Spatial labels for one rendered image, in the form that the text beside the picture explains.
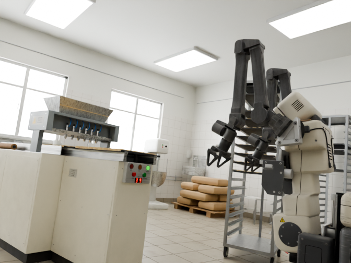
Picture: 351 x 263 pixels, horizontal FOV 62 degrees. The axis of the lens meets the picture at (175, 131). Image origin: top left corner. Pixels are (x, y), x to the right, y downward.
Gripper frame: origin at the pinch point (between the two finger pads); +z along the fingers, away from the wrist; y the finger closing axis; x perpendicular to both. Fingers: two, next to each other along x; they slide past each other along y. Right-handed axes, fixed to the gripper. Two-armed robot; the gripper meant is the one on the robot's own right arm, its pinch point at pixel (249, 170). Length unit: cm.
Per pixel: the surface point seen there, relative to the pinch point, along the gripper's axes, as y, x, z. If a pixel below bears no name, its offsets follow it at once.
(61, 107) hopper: 43, -151, 33
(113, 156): 39, -75, 36
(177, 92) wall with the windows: -381, -412, 2
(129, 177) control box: 31, -59, 43
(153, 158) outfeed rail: 10, -65, 30
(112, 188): 40, -61, 53
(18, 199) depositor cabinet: 57, -136, 114
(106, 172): 40, -72, 48
